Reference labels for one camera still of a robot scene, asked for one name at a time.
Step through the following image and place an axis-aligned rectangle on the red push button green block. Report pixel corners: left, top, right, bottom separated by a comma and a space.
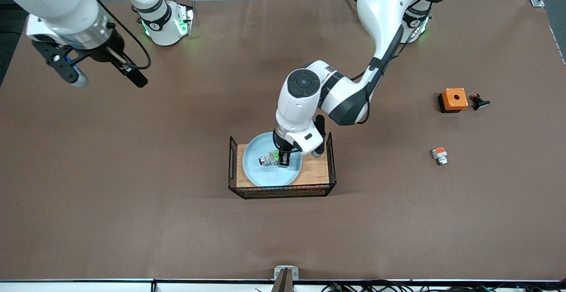
259, 150, 284, 168

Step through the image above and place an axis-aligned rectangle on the black wire basket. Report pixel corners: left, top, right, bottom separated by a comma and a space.
228, 132, 337, 200

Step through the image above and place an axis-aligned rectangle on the black push button head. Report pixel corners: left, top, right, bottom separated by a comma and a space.
470, 93, 491, 111

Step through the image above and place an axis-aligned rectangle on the black cable bundle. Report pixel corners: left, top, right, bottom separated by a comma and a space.
321, 280, 566, 292

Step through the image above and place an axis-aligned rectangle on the white table edge rail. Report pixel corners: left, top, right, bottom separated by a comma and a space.
0, 279, 566, 292

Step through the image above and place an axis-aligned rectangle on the orange button enclosure box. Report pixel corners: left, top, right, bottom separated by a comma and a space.
438, 88, 469, 114

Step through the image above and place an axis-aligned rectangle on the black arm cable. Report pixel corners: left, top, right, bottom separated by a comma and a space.
351, 0, 433, 125
74, 0, 152, 71

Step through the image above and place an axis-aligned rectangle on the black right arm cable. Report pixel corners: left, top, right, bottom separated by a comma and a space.
74, 0, 152, 71

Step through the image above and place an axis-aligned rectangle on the wooden board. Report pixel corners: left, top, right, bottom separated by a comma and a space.
236, 141, 330, 191

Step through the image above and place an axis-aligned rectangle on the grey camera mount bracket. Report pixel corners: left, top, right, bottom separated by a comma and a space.
273, 265, 300, 292

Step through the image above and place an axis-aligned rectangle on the grey connector box green light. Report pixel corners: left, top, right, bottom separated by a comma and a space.
175, 2, 195, 37

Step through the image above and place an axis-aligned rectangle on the light blue plate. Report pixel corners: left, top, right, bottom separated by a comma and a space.
242, 132, 303, 188

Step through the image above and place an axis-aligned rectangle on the brown table cover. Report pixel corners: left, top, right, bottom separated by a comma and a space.
0, 0, 566, 282

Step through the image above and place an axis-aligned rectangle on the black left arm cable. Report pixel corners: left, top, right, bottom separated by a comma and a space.
351, 0, 433, 125

